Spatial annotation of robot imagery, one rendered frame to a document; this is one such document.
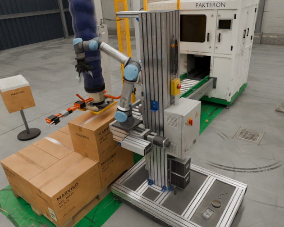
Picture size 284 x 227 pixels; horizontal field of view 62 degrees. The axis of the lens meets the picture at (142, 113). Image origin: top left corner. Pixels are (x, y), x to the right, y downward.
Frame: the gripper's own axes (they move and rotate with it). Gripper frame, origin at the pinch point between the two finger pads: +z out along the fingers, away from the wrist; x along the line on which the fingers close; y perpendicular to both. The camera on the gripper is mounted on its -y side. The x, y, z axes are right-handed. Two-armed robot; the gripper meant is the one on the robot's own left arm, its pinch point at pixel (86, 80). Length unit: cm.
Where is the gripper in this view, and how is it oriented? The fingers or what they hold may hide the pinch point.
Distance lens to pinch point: 211.8
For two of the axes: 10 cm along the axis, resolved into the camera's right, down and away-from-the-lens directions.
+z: 0.6, 8.9, 4.6
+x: -6.0, 4.0, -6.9
